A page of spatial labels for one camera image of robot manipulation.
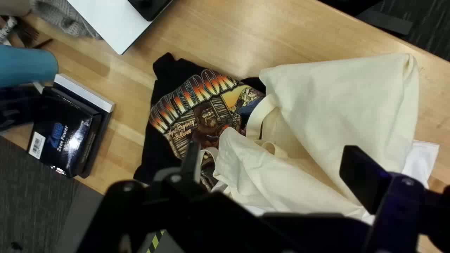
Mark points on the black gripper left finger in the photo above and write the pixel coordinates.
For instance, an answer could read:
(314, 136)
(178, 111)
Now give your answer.
(155, 219)

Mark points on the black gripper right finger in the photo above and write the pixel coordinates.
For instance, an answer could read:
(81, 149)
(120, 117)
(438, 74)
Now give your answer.
(398, 215)

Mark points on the cream tote bag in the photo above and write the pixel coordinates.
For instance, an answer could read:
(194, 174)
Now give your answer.
(342, 107)

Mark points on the white cloth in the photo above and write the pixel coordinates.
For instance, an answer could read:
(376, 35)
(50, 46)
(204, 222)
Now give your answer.
(422, 159)

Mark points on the black product box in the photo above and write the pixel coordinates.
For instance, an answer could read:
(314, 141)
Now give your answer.
(71, 131)

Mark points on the black graphic t-shirt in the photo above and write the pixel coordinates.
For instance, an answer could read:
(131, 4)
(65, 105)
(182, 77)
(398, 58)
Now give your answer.
(166, 79)

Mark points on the teal bottle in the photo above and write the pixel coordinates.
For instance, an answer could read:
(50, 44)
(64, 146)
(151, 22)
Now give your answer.
(26, 65)

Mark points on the black dumbbell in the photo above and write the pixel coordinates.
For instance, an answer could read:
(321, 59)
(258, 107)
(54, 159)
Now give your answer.
(149, 7)

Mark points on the grey cloth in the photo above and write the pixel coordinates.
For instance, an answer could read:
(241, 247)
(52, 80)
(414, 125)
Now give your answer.
(61, 15)

